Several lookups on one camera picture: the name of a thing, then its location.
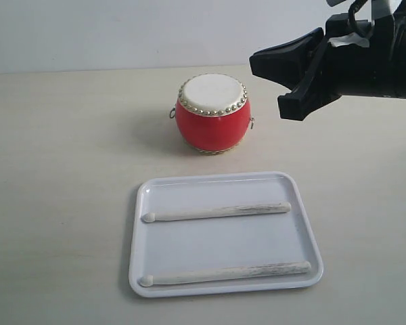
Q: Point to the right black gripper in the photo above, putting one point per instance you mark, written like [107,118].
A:
[319,73]

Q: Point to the white drumstick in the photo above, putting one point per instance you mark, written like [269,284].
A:
[230,273]
[233,211]

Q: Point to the white plastic tray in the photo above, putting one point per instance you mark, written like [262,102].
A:
[172,247]

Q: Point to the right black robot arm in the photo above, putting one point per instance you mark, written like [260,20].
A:
[360,36]

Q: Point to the small red drum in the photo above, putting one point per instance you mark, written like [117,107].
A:
[212,112]

